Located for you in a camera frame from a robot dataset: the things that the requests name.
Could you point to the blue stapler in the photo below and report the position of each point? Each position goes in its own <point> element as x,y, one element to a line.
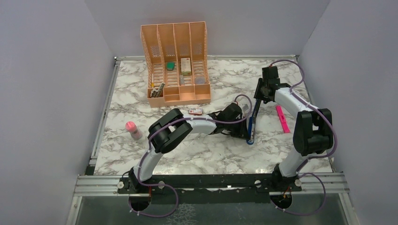
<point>252,122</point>

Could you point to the aluminium frame rail front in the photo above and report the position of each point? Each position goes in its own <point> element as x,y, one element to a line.
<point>335,183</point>

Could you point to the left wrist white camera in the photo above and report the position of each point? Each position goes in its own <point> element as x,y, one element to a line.
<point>245,108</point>

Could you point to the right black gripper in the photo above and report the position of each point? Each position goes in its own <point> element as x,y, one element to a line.
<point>257,95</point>

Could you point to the pink round cap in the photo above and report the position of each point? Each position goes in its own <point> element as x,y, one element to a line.
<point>133,130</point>

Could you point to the green object in organizer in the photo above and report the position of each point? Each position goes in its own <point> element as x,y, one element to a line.
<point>170,66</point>

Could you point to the pink highlighter marker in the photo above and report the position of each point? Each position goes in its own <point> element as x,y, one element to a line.
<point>282,119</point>

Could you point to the black white item in organizer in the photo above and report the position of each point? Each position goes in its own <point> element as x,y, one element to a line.
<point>156,92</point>

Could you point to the clear round lid in organizer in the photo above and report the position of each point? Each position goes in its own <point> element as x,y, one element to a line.
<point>200,80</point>

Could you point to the white green box in organizer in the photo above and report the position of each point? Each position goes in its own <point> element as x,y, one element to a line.
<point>185,64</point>

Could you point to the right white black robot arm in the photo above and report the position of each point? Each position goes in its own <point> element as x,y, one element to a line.
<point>313,127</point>

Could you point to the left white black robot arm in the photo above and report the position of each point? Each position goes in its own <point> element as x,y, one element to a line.
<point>171,129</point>

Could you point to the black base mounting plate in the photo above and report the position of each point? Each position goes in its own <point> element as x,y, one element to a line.
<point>204,189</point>

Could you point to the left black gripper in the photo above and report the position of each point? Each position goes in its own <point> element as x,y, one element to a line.
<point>241,132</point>

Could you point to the red white staple box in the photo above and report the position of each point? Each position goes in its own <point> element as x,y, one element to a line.
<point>195,111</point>

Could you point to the orange plastic desk organizer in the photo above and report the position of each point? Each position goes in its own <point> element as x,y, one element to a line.
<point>171,42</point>

